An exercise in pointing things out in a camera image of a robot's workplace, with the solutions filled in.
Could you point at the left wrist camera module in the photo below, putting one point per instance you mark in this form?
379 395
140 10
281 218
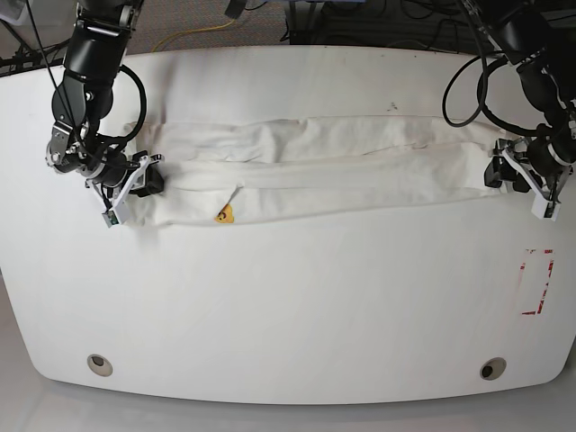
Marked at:
545 209

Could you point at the table cable grommet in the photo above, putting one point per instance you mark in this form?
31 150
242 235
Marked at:
99 365
493 369

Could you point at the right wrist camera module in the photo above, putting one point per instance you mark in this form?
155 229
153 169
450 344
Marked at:
117 215

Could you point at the left table cable grommet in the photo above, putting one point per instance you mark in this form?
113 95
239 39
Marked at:
99 365

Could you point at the black tripod legs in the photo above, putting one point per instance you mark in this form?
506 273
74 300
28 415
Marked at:
26 58

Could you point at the red tape rectangle marking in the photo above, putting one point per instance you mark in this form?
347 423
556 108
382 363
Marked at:
534 280

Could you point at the white printed T-shirt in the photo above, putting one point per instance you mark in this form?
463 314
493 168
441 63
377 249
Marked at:
290 169

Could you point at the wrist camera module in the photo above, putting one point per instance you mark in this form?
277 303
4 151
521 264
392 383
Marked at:
545 209
117 215

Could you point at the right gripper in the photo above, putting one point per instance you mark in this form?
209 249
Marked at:
140 174

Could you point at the right table cable grommet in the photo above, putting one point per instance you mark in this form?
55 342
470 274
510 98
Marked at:
493 369

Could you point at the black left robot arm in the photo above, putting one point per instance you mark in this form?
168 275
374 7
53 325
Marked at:
515 33

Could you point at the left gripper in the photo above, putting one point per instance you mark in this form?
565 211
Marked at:
509 164

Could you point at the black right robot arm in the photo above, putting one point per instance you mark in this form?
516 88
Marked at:
84 97

